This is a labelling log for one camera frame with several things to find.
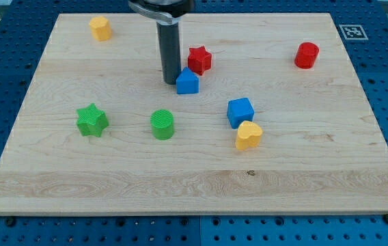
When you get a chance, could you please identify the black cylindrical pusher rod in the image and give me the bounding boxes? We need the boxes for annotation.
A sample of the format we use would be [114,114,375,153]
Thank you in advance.
[156,23,181,85]

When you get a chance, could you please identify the yellow hexagon block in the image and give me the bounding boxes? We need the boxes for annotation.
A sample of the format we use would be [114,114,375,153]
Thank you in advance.
[89,16,112,42]

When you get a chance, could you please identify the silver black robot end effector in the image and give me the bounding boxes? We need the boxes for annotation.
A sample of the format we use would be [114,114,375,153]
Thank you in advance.
[128,0,195,25]

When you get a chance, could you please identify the red cylinder block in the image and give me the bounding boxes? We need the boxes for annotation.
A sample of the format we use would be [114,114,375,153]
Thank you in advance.
[294,42,320,69]

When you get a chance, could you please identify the red star block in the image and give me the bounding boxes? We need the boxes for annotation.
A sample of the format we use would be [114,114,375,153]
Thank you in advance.
[187,46,212,76]

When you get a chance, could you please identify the wooden board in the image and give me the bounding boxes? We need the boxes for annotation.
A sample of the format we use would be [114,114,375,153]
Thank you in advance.
[0,13,388,217]

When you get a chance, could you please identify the blue cube block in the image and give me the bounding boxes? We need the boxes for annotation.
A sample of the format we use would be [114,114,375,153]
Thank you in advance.
[227,97,255,129]

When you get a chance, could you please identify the white fiducial marker tag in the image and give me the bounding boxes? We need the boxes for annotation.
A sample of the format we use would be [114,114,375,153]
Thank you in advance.
[339,24,368,40]

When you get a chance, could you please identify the green cylinder block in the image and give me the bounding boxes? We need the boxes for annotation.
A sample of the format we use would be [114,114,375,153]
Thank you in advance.
[150,109,174,140]

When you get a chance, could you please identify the green star block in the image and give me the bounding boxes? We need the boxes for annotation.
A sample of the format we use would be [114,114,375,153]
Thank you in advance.
[76,103,109,137]

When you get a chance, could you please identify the yellow heart block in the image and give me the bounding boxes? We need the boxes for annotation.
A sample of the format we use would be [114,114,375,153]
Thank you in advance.
[235,120,264,150]

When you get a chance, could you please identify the blue triangle block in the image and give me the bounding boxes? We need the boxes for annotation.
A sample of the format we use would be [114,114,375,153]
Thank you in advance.
[176,67,199,94]

